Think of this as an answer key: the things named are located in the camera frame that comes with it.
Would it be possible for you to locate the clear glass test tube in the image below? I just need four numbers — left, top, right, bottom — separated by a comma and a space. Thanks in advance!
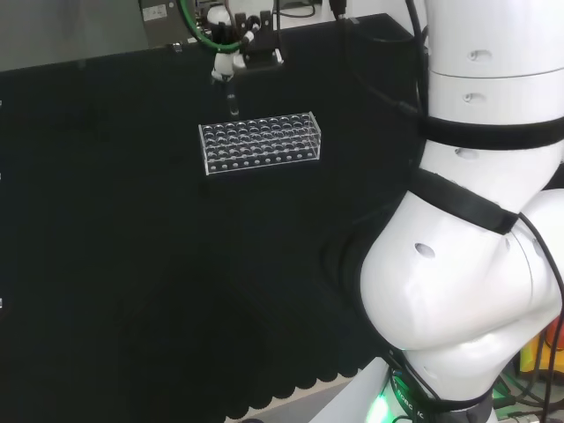
225, 81, 240, 117

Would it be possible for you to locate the green cable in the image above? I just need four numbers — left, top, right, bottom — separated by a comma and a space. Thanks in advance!
177, 0, 243, 55

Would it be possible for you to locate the grey metal box with label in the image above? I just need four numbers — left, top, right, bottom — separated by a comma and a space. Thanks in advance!
137, 0, 197, 48

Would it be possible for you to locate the thick black cable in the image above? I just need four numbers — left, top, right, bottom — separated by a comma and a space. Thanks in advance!
329, 0, 427, 119

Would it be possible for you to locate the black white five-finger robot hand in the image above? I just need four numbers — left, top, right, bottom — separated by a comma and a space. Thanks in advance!
205, 4, 286, 85

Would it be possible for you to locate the pale grey board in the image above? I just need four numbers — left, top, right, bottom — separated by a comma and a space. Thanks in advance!
0, 0, 152, 72

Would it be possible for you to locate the clear plastic test tube rack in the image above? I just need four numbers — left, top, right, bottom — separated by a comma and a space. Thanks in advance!
197, 111, 322, 177

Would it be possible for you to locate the yellow stop button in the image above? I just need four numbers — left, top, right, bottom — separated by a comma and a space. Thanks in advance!
518, 326, 564, 381

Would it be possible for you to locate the black bench cloth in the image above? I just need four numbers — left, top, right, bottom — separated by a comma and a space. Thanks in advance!
0, 12, 442, 420

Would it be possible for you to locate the thin black cable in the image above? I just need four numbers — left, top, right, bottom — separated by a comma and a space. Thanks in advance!
404, 0, 431, 121

